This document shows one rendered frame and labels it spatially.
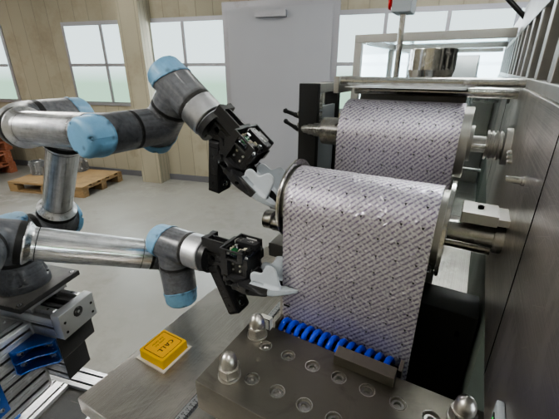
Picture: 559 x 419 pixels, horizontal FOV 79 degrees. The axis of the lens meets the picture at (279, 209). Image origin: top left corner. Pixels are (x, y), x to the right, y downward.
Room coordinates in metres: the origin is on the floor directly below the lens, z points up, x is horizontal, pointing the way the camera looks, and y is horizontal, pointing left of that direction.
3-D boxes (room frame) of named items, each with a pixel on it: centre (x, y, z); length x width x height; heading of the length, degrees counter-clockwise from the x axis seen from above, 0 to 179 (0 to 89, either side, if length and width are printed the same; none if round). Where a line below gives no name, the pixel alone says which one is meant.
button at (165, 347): (0.56, 0.25, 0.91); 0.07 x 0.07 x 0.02; 60
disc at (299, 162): (0.59, -0.03, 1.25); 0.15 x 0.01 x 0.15; 150
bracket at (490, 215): (0.44, -0.29, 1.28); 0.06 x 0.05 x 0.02; 60
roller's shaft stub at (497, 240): (0.44, -0.29, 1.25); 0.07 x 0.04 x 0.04; 60
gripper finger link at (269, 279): (0.52, 0.01, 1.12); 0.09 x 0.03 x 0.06; 59
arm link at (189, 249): (0.63, 0.17, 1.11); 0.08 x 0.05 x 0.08; 151
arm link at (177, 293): (0.68, 0.24, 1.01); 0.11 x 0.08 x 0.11; 25
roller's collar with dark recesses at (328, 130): (0.82, -0.13, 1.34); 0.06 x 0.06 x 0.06; 60
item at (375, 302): (0.47, -0.11, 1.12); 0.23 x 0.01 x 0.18; 60
